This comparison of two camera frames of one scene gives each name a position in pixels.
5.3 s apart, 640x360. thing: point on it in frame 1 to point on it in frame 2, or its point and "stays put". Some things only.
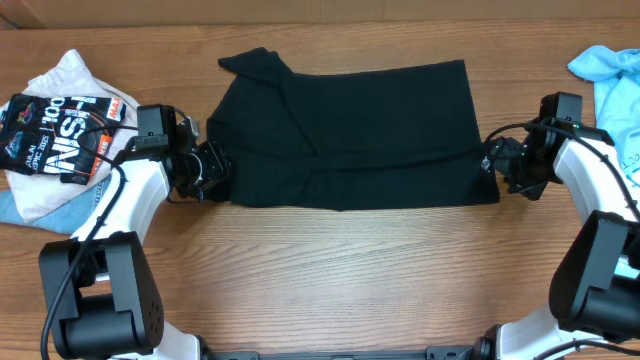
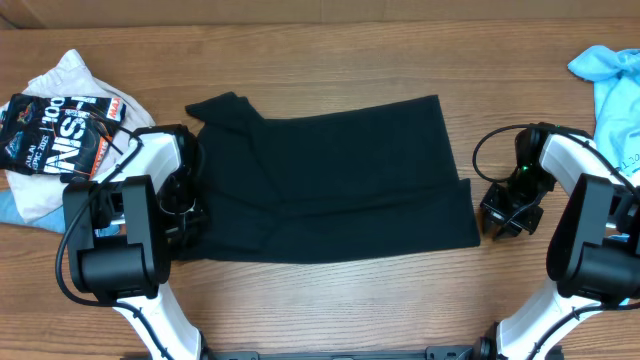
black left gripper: x=217 y=167 to x=189 y=227
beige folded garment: x=36 y=194 stays put
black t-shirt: x=396 y=136 to x=326 y=188
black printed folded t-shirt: x=61 y=136 stays put
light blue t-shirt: x=616 y=78 stays put
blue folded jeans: x=66 y=219 stays put
